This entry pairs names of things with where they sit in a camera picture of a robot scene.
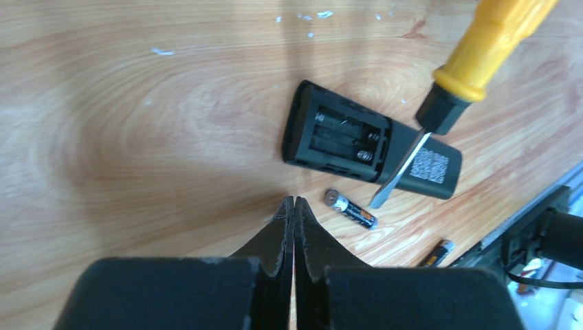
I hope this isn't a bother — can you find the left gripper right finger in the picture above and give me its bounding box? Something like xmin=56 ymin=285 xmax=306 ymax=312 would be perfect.
xmin=294 ymin=197 xmax=523 ymax=329

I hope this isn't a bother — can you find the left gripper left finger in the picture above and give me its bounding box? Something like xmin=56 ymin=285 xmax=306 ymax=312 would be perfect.
xmin=55 ymin=197 xmax=294 ymax=329

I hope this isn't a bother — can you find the black AAA battery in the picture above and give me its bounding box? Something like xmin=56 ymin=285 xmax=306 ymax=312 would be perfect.
xmin=324 ymin=189 xmax=378 ymax=230
xmin=418 ymin=239 xmax=455 ymax=268

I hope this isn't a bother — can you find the black remote control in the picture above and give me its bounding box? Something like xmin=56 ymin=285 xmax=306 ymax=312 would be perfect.
xmin=282 ymin=80 xmax=462 ymax=199

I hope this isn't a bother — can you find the yellow handled screwdriver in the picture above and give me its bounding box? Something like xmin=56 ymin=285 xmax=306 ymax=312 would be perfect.
xmin=368 ymin=0 xmax=557 ymax=209

